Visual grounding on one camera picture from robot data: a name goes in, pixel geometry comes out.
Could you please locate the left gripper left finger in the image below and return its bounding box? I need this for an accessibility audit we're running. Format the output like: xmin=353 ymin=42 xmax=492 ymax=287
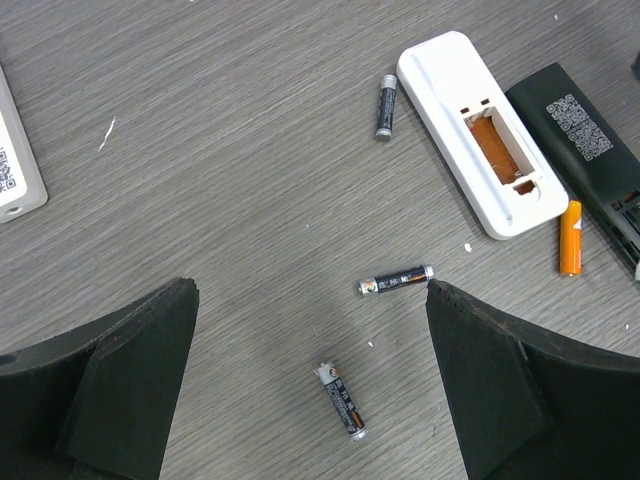
xmin=1 ymin=278 xmax=199 ymax=479

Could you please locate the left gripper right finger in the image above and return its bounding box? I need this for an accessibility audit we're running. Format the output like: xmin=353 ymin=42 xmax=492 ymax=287
xmin=426 ymin=280 xmax=639 ymax=479

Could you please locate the orange battery pair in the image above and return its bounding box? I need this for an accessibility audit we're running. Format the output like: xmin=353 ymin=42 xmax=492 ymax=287
xmin=559 ymin=200 xmax=582 ymax=276

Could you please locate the wide white remote control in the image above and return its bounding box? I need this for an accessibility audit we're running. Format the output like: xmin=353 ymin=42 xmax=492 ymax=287
xmin=396 ymin=31 xmax=569 ymax=240

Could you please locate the slim white remote control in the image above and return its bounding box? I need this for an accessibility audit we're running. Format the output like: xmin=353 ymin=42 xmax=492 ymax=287
xmin=0 ymin=71 xmax=48 ymax=224

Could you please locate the black remote control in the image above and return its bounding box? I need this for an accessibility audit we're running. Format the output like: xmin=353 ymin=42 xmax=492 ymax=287
xmin=506 ymin=63 xmax=639 ymax=281

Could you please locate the grey battery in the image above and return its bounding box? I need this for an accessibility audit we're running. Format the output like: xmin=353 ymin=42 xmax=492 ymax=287
xmin=374 ymin=74 xmax=397 ymax=142

